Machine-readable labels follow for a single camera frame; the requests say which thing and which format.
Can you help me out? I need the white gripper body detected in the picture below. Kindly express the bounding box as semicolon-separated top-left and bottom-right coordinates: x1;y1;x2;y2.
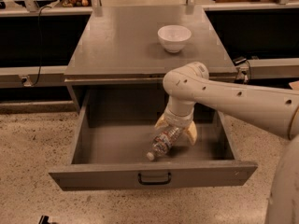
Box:
164;107;193;128

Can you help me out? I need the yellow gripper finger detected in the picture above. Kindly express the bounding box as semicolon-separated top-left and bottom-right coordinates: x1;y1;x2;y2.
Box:
154;115;168;130
184;122;198;146

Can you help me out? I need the clear plastic water bottle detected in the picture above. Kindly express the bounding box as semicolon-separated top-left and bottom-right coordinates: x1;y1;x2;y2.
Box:
147;126;183;161

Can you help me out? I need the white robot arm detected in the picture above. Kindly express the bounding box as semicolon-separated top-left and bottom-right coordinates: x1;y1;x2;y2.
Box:
156;62;299;224

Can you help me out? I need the open grey top drawer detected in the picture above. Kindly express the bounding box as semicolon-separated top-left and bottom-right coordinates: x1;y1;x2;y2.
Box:
50;86;257;190

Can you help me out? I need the grey cabinet counter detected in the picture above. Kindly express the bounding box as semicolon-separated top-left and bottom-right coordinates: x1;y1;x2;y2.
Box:
64;6;236;109

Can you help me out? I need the white ceramic bowl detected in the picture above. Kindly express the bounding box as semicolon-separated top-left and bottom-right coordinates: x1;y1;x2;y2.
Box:
157;25;192;53

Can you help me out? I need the black object on floor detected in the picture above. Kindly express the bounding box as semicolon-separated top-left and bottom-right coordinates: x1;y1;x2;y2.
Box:
38;216;50;224

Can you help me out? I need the black drawer handle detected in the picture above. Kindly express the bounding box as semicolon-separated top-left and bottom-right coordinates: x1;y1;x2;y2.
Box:
137;173;172;186

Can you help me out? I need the black cables right side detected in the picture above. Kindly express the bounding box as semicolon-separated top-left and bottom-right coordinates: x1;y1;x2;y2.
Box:
232;56;252;85

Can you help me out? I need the black hanging cable left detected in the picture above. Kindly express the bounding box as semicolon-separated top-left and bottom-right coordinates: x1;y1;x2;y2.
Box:
31;5;53;88

